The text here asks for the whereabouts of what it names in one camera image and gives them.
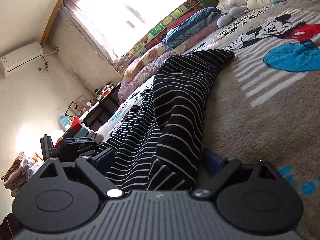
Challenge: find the black white striped garment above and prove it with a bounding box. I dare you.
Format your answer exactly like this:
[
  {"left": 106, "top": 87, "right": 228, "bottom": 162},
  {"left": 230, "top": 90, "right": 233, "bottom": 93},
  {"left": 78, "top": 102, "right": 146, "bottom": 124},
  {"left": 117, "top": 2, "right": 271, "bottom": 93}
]
[{"left": 101, "top": 49, "right": 235, "bottom": 192}]

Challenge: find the stack of folded clothes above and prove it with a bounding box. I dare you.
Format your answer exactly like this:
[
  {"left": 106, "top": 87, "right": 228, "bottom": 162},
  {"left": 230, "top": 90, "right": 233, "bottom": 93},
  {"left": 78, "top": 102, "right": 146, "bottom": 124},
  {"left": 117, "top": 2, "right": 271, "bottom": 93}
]
[{"left": 54, "top": 117, "right": 104, "bottom": 148}]

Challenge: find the dark side desk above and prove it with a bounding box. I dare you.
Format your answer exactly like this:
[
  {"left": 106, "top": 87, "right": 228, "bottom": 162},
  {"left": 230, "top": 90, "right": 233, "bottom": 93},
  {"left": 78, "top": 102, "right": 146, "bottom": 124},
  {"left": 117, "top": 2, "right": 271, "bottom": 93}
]
[{"left": 80, "top": 83, "right": 120, "bottom": 131}]

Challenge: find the Mickey Mouse bed blanket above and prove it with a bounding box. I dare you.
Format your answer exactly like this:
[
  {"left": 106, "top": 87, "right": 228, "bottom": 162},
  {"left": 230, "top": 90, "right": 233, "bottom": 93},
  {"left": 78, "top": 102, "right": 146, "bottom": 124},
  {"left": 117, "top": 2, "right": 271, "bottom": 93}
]
[{"left": 96, "top": 0, "right": 320, "bottom": 240}]

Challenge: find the pink floral quilt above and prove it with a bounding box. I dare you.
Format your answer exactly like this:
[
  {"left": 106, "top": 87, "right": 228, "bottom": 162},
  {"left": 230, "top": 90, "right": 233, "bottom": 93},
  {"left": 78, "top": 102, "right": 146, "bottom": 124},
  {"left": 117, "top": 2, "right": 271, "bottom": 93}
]
[{"left": 118, "top": 20, "right": 217, "bottom": 103}]

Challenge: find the yellow patterned pillow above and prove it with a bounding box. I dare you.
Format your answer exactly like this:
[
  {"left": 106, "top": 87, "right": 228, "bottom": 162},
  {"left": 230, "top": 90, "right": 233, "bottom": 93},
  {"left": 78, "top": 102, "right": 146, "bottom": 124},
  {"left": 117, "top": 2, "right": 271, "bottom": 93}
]
[{"left": 124, "top": 42, "right": 167, "bottom": 82}]

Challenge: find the white air conditioner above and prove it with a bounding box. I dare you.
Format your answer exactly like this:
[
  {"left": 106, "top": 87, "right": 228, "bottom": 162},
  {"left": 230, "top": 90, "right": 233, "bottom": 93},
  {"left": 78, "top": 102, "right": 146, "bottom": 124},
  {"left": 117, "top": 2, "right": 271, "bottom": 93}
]
[{"left": 1, "top": 42, "right": 43, "bottom": 78}]

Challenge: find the sheer curtain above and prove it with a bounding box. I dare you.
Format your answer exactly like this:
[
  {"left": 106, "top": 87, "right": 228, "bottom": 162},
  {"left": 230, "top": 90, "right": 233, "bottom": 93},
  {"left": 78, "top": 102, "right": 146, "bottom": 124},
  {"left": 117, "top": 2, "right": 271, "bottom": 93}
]
[{"left": 59, "top": 0, "right": 126, "bottom": 75}]

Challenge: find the blue folded blanket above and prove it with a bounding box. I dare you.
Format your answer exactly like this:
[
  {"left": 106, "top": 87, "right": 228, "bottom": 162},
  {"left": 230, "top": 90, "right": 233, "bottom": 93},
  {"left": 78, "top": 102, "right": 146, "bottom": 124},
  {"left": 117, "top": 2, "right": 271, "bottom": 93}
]
[{"left": 162, "top": 7, "right": 221, "bottom": 50}]

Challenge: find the colourful alphabet foam mat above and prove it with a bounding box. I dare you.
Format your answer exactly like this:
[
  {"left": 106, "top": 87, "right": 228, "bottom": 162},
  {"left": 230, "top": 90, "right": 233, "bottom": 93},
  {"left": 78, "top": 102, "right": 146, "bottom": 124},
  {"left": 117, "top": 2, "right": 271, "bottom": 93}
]
[{"left": 124, "top": 0, "right": 218, "bottom": 65}]

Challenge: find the grey plush toy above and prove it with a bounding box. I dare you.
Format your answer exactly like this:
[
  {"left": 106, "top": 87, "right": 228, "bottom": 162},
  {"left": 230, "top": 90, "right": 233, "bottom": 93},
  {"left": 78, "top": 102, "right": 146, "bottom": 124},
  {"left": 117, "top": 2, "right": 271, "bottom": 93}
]
[{"left": 217, "top": 6, "right": 248, "bottom": 28}]

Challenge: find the window with wooden frame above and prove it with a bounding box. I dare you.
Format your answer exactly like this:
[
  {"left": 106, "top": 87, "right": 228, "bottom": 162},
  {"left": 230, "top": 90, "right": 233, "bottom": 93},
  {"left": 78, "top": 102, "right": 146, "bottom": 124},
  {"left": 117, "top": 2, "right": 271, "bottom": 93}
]
[{"left": 39, "top": 0, "right": 201, "bottom": 58}]

